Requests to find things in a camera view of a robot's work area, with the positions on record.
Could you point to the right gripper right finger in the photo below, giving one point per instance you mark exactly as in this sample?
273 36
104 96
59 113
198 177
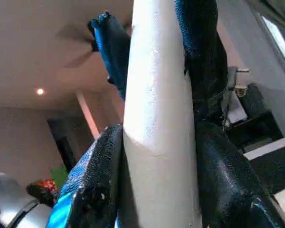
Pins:
223 180

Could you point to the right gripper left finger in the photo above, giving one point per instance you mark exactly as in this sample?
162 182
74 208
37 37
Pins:
95 180

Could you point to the white plastic table leg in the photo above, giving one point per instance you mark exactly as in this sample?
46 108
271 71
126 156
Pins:
156 118

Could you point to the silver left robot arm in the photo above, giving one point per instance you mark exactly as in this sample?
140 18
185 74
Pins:
9 194

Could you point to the green object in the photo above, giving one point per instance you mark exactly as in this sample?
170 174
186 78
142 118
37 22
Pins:
61 175

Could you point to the red object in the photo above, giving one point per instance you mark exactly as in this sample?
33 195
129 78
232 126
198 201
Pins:
46 184

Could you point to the black desk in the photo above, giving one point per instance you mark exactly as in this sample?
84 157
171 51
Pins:
261 123

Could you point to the round ceiling light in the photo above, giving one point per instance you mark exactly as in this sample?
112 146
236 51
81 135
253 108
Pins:
40 91

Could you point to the ceiling fan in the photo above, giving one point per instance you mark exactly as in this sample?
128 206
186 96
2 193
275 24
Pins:
80 35

